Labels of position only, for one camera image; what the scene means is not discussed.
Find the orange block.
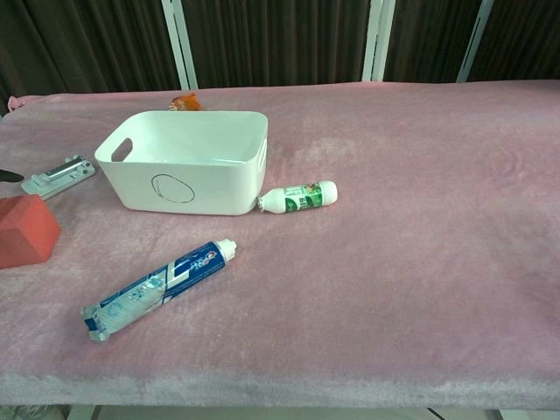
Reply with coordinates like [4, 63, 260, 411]
[0, 194, 62, 270]

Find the white plastic basket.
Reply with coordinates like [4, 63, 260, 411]
[94, 109, 270, 217]

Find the white silver stapler tool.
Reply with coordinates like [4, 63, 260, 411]
[21, 154, 96, 196]

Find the blue white toothpaste tube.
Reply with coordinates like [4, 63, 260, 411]
[80, 238, 239, 345]

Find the orange snack packet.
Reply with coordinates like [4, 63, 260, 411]
[169, 93, 203, 113]

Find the small white green bottle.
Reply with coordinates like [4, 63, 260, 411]
[255, 179, 340, 216]

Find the dark brown curtain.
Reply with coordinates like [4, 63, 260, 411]
[0, 0, 560, 116]

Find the pink fuzzy table cloth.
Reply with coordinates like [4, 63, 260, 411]
[0, 78, 560, 409]

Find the white metal frame post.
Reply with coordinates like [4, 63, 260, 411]
[362, 0, 397, 83]
[456, 0, 496, 83]
[161, 0, 199, 91]

